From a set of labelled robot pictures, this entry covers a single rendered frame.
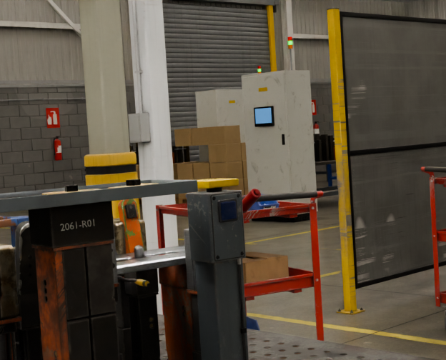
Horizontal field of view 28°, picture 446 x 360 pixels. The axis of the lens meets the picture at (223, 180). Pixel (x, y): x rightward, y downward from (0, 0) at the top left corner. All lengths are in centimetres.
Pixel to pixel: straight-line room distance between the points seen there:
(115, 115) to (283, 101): 350
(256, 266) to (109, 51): 529
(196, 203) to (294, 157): 1038
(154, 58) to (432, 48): 225
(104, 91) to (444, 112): 343
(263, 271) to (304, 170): 813
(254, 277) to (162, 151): 196
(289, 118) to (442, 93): 506
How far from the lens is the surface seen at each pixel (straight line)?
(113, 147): 882
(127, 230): 192
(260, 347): 226
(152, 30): 568
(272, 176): 1198
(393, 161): 642
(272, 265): 392
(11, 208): 124
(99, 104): 882
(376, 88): 628
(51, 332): 135
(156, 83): 566
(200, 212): 145
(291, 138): 1180
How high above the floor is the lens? 124
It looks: 3 degrees down
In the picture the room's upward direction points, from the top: 4 degrees counter-clockwise
